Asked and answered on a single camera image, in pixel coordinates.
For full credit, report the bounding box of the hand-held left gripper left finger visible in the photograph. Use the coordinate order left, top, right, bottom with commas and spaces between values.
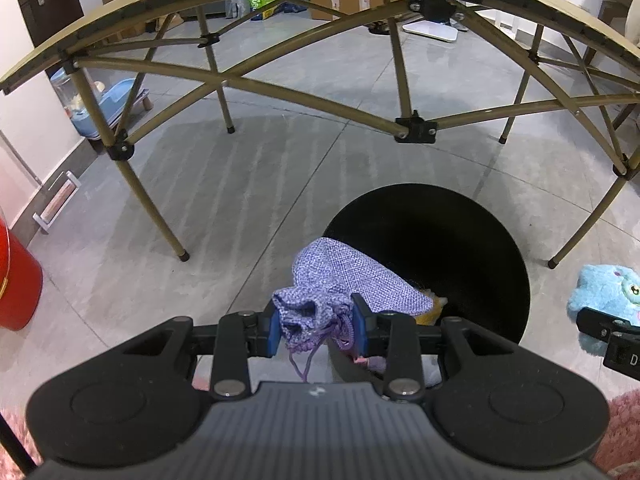
122, 300, 282, 400

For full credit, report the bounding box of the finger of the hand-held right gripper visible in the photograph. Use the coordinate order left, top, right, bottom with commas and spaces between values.
576, 307, 640, 343

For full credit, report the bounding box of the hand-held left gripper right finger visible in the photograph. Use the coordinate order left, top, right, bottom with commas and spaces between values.
351, 293, 519, 401

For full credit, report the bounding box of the blue plush toy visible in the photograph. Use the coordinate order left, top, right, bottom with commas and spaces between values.
567, 264, 640, 357

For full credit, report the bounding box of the purple burlap pouch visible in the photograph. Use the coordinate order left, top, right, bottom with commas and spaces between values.
272, 238, 435, 386

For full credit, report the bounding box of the black round bin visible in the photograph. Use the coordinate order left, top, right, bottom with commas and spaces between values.
322, 183, 531, 391

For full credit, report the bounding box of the yellow plush toy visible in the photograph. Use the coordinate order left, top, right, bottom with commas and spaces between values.
417, 296, 447, 327

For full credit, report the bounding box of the pink fuzzy cloth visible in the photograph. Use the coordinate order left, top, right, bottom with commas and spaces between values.
592, 389, 640, 480
0, 375, 213, 480

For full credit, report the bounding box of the tan folding table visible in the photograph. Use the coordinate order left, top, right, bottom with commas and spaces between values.
0, 0, 640, 268

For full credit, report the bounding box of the red plastic bucket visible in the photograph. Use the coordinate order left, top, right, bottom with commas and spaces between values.
0, 220, 44, 332

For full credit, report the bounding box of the white bathroom scale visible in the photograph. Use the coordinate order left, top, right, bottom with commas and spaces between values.
402, 20, 459, 44

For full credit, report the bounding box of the dark wooden console table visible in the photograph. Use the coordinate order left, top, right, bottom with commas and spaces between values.
597, 0, 640, 26

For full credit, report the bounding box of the green snack bag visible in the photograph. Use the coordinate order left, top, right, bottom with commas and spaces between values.
248, 0, 282, 22

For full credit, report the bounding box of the large cardboard box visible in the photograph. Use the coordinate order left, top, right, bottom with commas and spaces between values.
307, 0, 411, 23

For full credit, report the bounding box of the dark wooden door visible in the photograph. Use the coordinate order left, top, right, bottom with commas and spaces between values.
14, 0, 85, 48

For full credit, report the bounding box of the black cable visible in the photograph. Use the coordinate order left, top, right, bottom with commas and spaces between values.
0, 412, 37, 476

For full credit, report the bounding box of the white wall pipe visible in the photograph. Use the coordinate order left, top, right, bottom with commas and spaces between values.
0, 130, 41, 186

